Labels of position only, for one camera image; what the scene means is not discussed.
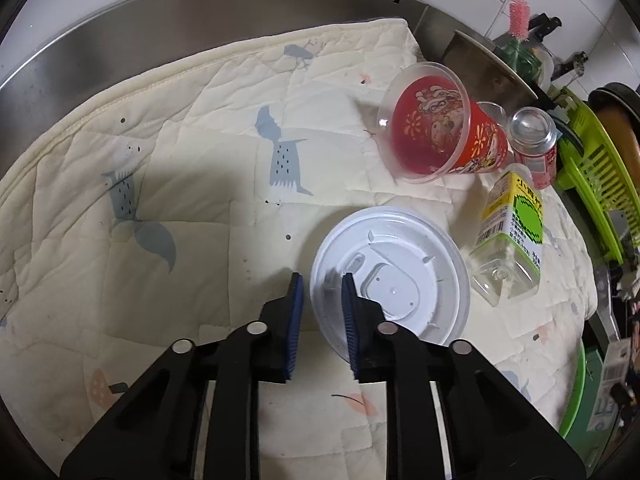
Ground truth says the white plastic lid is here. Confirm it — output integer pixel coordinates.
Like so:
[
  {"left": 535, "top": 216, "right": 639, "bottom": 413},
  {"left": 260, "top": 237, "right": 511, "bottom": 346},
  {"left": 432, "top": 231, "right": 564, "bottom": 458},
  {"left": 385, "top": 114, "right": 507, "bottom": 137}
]
[{"left": 309, "top": 206, "right": 471, "bottom": 360}]

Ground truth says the red plastic cup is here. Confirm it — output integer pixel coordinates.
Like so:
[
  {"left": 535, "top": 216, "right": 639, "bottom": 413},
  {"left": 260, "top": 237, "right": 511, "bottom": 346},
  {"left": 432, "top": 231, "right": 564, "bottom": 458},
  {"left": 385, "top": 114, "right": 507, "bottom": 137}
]
[{"left": 374, "top": 62, "right": 508, "bottom": 182}]

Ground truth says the green trash basket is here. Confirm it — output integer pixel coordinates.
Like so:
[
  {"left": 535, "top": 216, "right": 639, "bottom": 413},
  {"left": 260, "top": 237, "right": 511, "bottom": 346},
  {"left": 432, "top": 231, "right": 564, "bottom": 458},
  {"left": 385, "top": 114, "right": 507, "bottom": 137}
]
[{"left": 559, "top": 341, "right": 586, "bottom": 438}]

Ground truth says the clear yellow label bottle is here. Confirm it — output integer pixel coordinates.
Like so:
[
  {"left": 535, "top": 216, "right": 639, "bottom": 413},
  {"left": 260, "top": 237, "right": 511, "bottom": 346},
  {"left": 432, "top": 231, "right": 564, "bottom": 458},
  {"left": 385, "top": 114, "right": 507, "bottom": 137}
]
[{"left": 468, "top": 164, "right": 544, "bottom": 307}]

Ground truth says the cream quilted mat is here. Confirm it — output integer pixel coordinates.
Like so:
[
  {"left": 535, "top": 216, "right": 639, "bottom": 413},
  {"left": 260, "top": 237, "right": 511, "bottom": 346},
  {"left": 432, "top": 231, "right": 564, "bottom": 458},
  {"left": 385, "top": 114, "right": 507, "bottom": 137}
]
[{"left": 0, "top": 17, "right": 599, "bottom": 480}]

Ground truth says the lime green dish rack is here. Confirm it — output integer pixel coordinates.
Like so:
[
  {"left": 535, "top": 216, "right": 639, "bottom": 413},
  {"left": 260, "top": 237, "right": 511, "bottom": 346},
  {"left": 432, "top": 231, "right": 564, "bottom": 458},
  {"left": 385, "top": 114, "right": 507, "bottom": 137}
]
[{"left": 555, "top": 88, "right": 639, "bottom": 263}]

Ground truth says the red soda can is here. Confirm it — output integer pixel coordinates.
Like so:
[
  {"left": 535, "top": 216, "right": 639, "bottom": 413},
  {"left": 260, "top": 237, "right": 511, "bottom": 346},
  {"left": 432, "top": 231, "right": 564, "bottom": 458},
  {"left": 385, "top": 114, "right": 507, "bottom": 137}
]
[{"left": 506, "top": 106, "right": 558, "bottom": 190}]

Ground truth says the black wok with lid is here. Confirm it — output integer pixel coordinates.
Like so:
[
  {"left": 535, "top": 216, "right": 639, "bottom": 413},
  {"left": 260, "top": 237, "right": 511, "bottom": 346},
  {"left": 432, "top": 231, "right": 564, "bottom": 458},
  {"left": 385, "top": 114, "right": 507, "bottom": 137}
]
[{"left": 588, "top": 82, "right": 639, "bottom": 186}]

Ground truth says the steel pot with lid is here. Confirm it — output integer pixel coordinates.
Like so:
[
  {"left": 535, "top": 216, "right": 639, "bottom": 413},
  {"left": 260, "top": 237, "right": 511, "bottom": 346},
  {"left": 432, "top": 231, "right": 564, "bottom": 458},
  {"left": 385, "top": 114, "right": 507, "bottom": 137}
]
[{"left": 442, "top": 30, "right": 537, "bottom": 113}]

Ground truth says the green glass jar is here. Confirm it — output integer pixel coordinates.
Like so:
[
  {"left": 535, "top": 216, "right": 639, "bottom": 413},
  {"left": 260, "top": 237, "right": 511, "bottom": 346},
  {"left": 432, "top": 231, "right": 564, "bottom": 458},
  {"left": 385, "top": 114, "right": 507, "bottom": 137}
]
[{"left": 496, "top": 34, "right": 542, "bottom": 82}]

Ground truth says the pink bottle brush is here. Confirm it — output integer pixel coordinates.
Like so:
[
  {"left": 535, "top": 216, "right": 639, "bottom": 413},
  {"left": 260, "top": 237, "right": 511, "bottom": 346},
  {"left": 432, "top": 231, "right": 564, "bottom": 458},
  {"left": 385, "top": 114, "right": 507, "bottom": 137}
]
[{"left": 509, "top": 0, "right": 530, "bottom": 41}]

